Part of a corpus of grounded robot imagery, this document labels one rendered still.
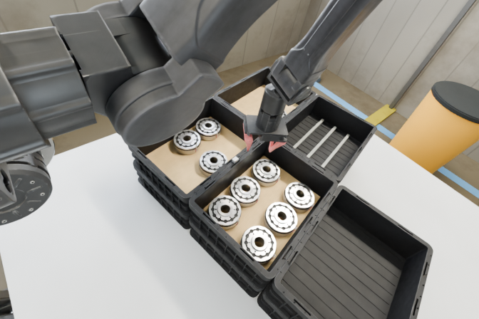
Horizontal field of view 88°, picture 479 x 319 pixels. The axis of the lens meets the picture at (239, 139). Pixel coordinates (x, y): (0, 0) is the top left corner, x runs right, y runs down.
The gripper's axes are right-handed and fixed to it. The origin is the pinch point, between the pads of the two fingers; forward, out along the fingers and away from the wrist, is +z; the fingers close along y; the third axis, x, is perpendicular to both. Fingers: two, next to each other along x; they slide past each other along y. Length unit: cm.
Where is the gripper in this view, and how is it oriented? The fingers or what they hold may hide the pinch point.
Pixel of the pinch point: (259, 148)
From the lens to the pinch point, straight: 68.7
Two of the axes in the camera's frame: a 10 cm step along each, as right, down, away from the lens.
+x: 0.6, 7.3, -6.8
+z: -1.5, 6.8, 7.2
